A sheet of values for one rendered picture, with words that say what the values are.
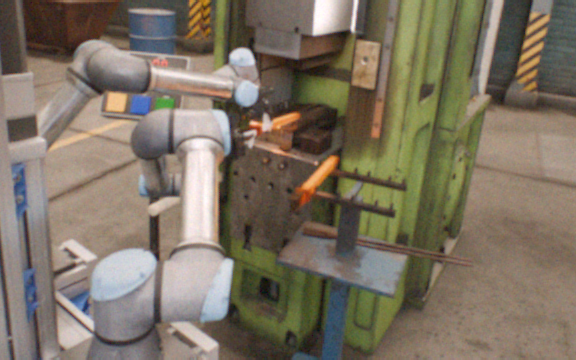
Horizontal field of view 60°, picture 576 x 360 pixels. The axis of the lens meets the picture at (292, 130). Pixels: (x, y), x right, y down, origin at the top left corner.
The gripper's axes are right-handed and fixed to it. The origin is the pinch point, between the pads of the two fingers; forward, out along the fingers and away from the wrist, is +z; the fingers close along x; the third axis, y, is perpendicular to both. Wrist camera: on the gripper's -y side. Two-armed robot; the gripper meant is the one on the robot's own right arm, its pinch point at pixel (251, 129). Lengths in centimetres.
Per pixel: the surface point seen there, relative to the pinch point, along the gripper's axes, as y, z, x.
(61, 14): 23, 331, -549
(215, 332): 101, 6, -18
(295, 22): -38.7, 16.4, 5.7
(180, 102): -2.0, 5.4, -38.9
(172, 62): -17, 10, -48
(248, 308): 88, 14, -5
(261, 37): -31.4, 16.5, -8.7
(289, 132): 3.6, 17.1, 6.4
